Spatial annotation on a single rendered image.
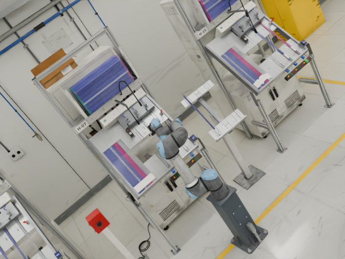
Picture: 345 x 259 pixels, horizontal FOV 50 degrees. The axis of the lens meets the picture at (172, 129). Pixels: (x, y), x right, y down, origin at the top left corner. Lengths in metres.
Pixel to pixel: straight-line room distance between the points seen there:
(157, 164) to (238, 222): 0.83
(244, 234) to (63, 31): 3.08
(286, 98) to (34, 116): 2.94
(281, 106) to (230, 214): 1.64
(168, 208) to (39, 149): 1.93
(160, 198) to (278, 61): 1.72
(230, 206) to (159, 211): 0.98
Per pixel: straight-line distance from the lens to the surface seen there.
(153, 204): 3.63
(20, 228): 3.37
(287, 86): 4.20
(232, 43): 3.80
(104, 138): 3.39
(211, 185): 2.79
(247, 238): 3.17
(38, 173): 4.97
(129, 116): 3.37
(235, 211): 2.97
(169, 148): 2.58
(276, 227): 3.27
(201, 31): 3.70
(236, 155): 3.60
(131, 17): 4.98
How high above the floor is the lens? 2.38
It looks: 26 degrees down
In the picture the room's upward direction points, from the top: 33 degrees counter-clockwise
